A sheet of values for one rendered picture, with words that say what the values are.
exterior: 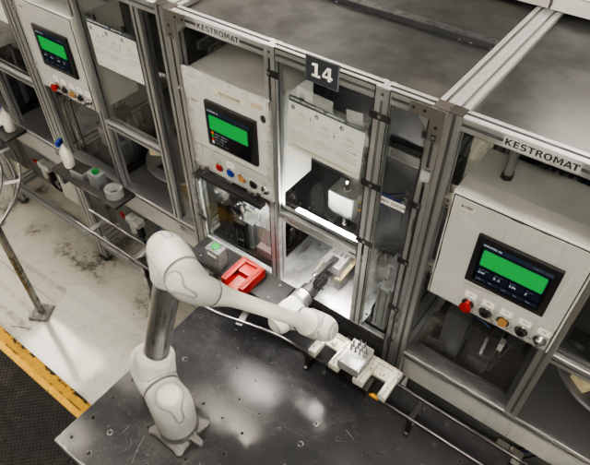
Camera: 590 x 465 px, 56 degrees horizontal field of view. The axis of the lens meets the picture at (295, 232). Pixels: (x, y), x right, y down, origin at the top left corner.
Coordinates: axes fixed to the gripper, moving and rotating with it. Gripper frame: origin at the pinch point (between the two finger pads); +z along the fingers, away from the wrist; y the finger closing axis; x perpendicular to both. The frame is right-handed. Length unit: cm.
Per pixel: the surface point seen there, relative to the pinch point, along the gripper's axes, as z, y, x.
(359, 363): -29.7, -7.7, -34.1
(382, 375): -26, -12, -43
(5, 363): -102, -99, 154
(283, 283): -14.9, -9.4, 15.7
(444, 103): -11, 103, -38
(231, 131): -17, 65, 37
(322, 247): 13.7, -9.4, 14.5
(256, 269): -19.3, -3.9, 27.3
